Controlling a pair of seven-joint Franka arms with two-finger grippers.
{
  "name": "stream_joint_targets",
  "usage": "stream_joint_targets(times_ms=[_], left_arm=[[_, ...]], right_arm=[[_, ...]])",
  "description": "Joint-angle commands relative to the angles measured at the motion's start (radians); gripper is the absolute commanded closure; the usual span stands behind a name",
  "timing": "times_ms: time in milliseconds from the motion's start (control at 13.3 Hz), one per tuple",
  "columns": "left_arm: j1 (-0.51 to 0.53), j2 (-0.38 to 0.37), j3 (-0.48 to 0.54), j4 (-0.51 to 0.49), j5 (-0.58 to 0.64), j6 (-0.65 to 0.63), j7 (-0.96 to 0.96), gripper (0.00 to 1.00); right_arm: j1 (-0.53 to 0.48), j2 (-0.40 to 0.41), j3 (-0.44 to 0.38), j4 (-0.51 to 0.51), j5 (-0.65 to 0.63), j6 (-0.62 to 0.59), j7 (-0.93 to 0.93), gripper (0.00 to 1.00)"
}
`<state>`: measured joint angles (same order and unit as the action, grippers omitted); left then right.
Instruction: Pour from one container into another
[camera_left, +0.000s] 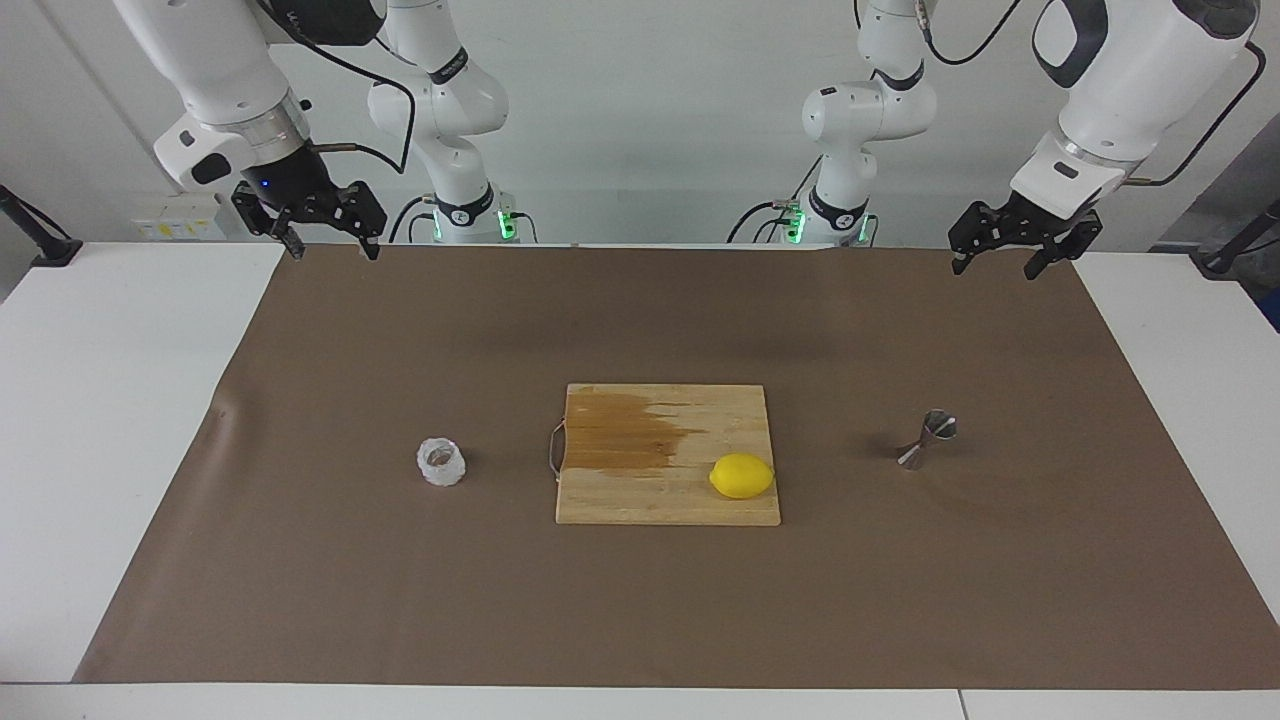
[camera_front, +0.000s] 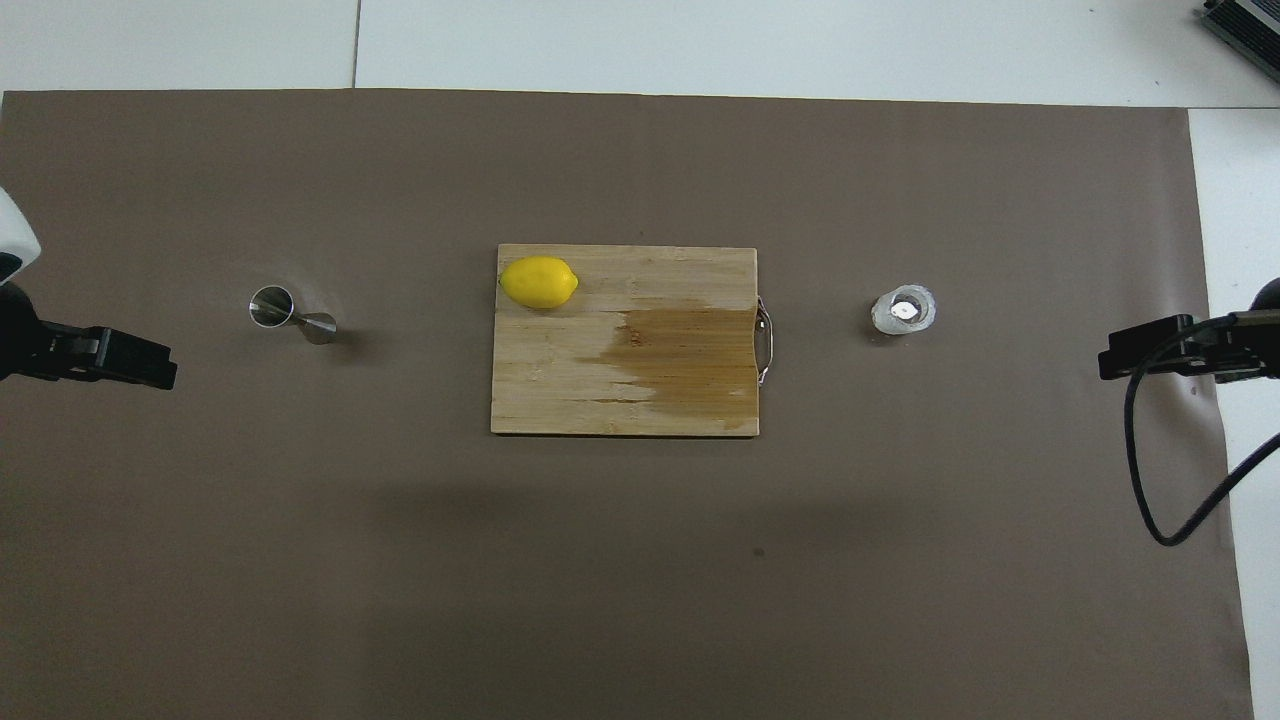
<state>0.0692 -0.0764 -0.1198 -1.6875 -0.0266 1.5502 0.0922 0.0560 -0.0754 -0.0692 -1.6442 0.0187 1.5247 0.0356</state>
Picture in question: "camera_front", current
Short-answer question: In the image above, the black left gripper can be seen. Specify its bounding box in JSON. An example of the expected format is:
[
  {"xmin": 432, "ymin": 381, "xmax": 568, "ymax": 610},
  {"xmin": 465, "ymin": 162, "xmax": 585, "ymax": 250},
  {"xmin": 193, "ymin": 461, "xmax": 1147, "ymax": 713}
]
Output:
[{"xmin": 0, "ymin": 285, "xmax": 179, "ymax": 391}]

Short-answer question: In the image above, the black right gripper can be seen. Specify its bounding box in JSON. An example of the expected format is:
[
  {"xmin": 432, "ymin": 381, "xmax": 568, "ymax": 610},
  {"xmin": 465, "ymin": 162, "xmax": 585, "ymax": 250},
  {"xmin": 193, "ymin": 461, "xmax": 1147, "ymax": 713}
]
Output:
[{"xmin": 1098, "ymin": 278, "xmax": 1280, "ymax": 383}]

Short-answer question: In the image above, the steel double jigger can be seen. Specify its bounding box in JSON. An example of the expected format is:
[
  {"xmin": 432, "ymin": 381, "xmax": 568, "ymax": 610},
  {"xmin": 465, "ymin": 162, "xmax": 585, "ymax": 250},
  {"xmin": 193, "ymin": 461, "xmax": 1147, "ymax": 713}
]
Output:
[{"xmin": 248, "ymin": 285, "xmax": 339, "ymax": 346}]

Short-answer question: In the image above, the grey ribbed metal device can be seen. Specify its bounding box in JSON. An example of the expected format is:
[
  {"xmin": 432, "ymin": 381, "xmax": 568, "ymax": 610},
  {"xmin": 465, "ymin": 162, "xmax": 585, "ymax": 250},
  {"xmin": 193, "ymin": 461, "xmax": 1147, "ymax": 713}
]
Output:
[{"xmin": 1200, "ymin": 0, "xmax": 1280, "ymax": 57}]

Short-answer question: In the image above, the yellow lemon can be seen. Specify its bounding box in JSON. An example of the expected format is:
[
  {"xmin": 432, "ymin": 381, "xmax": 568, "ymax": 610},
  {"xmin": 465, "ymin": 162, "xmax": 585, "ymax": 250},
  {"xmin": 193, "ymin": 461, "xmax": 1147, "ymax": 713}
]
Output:
[{"xmin": 498, "ymin": 256, "xmax": 580, "ymax": 310}]

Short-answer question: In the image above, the wooden cutting board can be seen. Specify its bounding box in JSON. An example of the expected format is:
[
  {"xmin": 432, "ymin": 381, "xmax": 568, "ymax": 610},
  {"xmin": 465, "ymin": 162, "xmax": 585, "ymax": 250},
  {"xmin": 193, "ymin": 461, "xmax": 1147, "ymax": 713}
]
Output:
[{"xmin": 490, "ymin": 244, "xmax": 776, "ymax": 438}]

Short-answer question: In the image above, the brown paper table mat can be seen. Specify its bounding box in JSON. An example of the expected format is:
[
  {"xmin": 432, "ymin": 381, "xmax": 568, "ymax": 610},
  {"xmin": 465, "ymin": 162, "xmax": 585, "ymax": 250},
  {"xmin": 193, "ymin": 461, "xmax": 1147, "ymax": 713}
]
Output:
[{"xmin": 0, "ymin": 88, "xmax": 1256, "ymax": 720}]

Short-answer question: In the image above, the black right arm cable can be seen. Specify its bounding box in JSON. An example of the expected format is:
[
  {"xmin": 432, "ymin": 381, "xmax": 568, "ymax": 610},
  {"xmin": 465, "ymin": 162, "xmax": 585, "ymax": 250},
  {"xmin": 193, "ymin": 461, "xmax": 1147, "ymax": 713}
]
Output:
[{"xmin": 1124, "ymin": 315, "xmax": 1280, "ymax": 547}]

